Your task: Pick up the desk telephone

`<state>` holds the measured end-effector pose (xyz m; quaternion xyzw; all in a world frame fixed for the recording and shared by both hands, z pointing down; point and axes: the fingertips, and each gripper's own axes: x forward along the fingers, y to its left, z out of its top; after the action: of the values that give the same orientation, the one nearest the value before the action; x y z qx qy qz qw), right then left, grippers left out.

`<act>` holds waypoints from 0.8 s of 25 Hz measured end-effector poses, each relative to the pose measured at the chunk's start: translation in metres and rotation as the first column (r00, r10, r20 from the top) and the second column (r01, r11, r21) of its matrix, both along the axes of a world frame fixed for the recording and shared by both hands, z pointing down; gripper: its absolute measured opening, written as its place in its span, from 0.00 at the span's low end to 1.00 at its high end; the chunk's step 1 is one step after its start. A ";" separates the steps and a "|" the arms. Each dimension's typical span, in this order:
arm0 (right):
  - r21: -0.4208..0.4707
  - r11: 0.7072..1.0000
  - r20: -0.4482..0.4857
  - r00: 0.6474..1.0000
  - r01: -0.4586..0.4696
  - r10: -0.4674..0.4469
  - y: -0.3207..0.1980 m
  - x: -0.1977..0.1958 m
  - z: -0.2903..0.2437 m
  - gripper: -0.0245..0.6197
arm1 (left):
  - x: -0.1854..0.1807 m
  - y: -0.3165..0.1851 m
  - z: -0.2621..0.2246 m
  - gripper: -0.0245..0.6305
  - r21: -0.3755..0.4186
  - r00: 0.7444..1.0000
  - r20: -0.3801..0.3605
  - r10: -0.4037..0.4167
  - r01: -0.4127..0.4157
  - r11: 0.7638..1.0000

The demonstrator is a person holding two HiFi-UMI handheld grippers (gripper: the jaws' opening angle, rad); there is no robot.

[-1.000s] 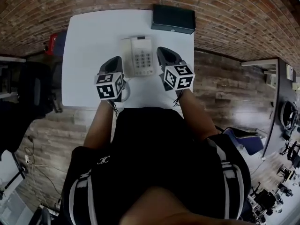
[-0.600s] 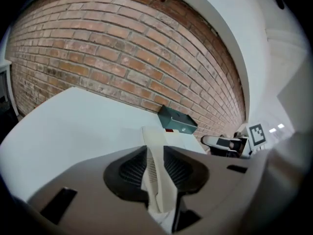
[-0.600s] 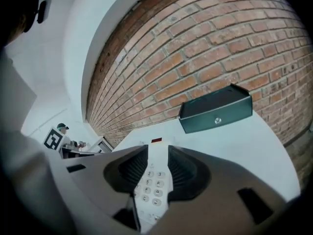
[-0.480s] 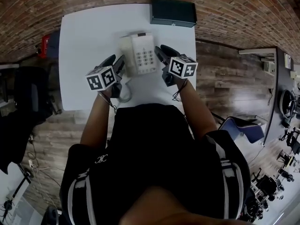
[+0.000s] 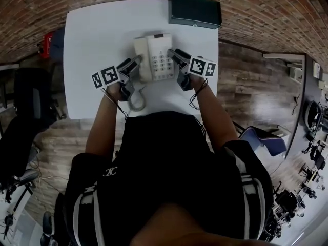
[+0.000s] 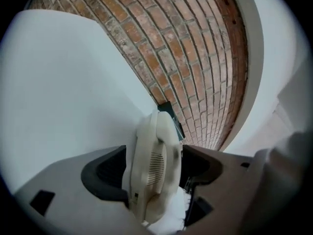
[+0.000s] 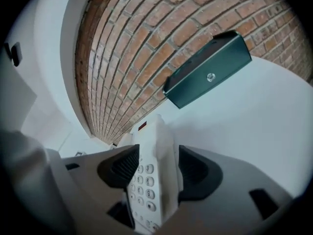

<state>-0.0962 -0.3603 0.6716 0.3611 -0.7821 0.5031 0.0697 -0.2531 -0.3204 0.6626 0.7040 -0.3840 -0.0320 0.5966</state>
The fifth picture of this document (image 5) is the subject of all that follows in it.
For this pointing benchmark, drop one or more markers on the dark grey desk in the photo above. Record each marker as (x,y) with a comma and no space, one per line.
(307,86)

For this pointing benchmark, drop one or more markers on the round black white device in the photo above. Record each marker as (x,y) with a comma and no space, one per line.
(314,117)

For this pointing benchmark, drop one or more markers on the white table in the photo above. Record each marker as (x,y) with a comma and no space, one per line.
(102,35)

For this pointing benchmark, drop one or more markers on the white telephone base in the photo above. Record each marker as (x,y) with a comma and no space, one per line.
(161,58)

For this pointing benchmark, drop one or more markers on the black office chair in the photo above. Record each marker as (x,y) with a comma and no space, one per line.
(28,106)

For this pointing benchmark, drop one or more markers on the blue chair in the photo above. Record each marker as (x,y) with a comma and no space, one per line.
(266,140)

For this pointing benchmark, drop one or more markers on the black shirt with white stripes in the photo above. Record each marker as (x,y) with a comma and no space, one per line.
(166,168)

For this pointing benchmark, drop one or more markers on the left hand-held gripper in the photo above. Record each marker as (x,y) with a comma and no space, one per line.
(110,76)

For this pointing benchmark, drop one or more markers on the person's left forearm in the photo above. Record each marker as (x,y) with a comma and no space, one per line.
(105,129)

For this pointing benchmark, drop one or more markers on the white shelf frame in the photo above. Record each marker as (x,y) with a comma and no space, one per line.
(284,56)

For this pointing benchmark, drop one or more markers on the person's right forearm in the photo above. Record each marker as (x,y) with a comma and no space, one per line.
(215,117)

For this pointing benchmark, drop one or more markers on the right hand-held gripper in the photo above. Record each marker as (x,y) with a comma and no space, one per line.
(201,66)

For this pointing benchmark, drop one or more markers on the person's right hand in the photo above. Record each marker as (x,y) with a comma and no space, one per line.
(197,82)

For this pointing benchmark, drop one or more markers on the person's left hand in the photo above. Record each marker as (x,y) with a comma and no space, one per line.
(114,92)

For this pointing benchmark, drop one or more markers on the cream telephone handset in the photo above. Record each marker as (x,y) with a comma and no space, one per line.
(141,58)

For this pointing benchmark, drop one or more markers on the black rectangular box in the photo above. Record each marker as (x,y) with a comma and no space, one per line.
(194,10)

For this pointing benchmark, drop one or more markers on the red box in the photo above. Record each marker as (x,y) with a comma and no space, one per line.
(48,45)

